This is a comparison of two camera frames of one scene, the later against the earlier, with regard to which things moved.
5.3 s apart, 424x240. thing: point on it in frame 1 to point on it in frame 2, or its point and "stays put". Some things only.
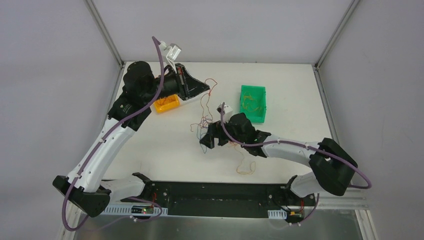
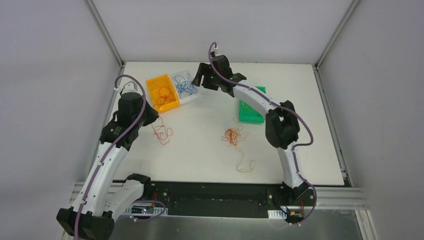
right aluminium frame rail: (351, 7) stays put
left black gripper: (182, 82) to (145, 117)
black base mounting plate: (219, 199) stays put
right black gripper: (220, 131) to (203, 72)
